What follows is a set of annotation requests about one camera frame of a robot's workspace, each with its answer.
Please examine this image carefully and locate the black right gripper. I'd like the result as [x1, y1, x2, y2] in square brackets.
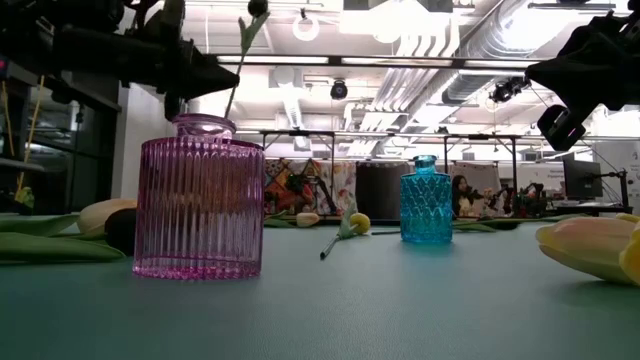
[525, 9, 640, 152]

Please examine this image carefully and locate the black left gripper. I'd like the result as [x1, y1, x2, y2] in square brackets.
[52, 0, 240, 121]

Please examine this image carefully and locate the dark purple artificial tulip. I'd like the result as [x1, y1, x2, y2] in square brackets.
[223, 0, 271, 120]
[0, 208, 137, 265]

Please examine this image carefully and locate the pink and yellow artificial tulip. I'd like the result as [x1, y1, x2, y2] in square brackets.
[535, 215, 640, 287]

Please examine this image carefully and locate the yellow tulip with pale leaf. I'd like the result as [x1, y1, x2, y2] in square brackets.
[319, 200, 372, 261]

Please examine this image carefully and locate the pink ribbed glass vase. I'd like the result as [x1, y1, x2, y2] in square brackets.
[132, 112, 266, 281]

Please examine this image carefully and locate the blue patterned glass vase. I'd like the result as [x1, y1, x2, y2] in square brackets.
[399, 154, 454, 245]

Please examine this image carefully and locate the black computer monitor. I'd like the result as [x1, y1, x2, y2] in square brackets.
[563, 158, 604, 201]

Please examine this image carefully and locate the dark background desk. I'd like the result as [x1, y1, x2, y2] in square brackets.
[547, 200, 634, 217]

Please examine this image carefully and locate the colourful patchwork cloth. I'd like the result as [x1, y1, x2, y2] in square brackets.
[263, 158, 359, 217]

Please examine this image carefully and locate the person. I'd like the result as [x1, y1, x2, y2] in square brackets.
[452, 174, 485, 219]

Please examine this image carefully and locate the dark glass cabinet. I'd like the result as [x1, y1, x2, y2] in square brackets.
[0, 64, 122, 216]

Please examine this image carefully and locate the dark brown panel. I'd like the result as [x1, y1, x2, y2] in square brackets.
[355, 160, 412, 221]

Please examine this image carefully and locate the small green object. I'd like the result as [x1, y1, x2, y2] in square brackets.
[14, 185, 36, 211]

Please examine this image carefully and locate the black overhead camera with cable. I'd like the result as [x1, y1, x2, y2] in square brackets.
[488, 75, 532, 105]

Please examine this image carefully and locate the black metal frame stand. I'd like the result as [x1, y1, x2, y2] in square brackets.
[443, 133, 521, 216]
[259, 129, 337, 216]

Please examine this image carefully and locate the white ring ceiling lamp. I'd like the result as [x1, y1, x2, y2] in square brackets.
[292, 9, 321, 43]

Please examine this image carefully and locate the overhead frame bar with lights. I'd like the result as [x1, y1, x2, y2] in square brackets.
[214, 53, 546, 69]

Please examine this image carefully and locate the black ceiling camera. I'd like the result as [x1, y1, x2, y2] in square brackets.
[329, 78, 350, 101]

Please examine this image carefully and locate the yellow hanging cable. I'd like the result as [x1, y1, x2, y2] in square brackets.
[1, 82, 15, 157]
[14, 74, 47, 201]

